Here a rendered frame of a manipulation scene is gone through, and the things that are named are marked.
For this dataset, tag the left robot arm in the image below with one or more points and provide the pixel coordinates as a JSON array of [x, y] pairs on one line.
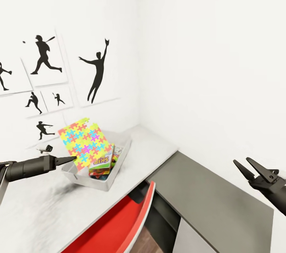
[[12, 170]]

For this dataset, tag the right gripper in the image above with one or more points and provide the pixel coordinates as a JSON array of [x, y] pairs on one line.
[[270, 185]]

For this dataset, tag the board game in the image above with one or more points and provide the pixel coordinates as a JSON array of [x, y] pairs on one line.
[[117, 151], [104, 176], [103, 164]]

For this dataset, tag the jigsaw puzzle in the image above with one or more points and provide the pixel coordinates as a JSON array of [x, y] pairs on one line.
[[88, 144], [112, 164]]

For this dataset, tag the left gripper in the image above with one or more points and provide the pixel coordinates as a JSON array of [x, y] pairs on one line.
[[42, 165]]

